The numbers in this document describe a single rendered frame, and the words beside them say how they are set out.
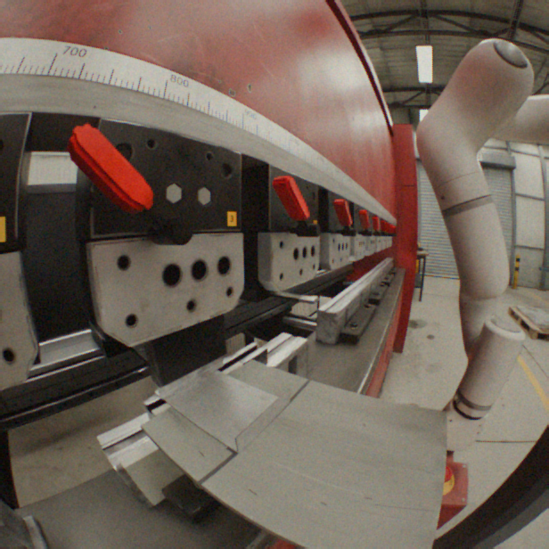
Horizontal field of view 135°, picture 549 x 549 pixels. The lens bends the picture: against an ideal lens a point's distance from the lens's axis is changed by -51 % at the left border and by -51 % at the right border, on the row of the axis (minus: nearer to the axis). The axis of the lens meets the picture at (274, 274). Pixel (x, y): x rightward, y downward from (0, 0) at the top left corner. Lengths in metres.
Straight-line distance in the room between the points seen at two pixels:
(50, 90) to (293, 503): 0.32
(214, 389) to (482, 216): 0.40
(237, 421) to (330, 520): 0.13
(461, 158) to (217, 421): 0.42
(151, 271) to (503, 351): 0.44
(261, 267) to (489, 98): 0.40
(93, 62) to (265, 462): 0.33
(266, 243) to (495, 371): 0.39
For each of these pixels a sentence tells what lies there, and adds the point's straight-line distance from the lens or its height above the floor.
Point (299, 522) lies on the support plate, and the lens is 0.19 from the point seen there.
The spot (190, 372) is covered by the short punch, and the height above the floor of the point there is 1.03.
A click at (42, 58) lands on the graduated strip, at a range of 0.21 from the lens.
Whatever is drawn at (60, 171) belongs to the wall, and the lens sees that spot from 4.55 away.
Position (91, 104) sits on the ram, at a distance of 0.19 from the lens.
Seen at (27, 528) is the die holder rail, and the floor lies 0.89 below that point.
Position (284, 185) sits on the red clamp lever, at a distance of 0.25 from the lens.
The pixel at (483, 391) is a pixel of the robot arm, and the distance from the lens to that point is 0.44.
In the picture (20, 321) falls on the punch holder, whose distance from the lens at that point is 0.17.
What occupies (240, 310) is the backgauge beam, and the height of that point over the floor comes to 0.96.
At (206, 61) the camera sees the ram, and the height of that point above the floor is 1.36.
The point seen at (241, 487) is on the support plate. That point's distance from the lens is 0.20.
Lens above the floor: 1.18
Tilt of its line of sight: 10 degrees down
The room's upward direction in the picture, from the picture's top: straight up
